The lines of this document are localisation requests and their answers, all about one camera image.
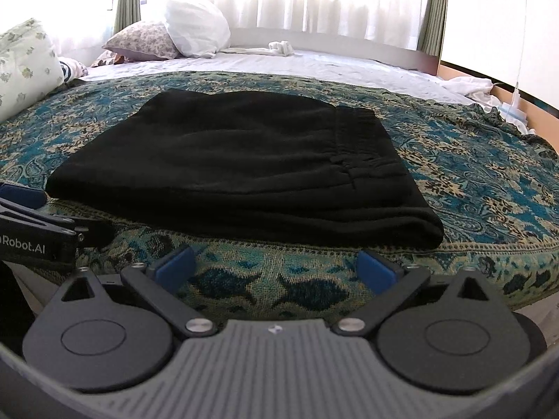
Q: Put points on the white bed sheet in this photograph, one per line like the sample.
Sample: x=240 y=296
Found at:
x=349 y=70

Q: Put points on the white crumpled cloth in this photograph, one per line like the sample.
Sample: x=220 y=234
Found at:
x=476 y=87

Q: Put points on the navy striped white cloth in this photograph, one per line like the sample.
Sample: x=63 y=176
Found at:
x=72 y=69

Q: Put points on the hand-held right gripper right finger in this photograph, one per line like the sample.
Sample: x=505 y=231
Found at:
x=374 y=270

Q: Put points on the grey floral pillow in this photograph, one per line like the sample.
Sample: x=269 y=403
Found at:
x=144 y=39

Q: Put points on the pink patterned cloth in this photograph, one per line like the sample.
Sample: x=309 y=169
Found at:
x=101 y=59

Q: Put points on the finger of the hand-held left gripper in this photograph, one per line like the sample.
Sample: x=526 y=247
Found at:
x=19 y=195

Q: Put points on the folded floral quilt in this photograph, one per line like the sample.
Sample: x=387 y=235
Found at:
x=22 y=70

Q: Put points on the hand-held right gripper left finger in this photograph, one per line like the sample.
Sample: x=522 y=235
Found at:
x=177 y=267

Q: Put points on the white sheer curtain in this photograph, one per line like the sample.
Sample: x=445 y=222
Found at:
x=284 y=0

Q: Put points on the grey bed frame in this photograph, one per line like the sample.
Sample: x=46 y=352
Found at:
x=349 y=46

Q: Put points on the red-brown small item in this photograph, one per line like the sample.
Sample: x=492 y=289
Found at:
x=117 y=58

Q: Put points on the black pants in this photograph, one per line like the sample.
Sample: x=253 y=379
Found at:
x=240 y=161

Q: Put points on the teal paisley blanket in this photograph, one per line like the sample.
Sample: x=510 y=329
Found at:
x=458 y=174

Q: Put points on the light blue cloth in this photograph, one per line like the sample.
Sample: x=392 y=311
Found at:
x=513 y=115

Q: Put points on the white rolled cloth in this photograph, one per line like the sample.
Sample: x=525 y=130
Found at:
x=281 y=47

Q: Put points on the white pillow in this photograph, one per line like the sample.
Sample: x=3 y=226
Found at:
x=196 y=26

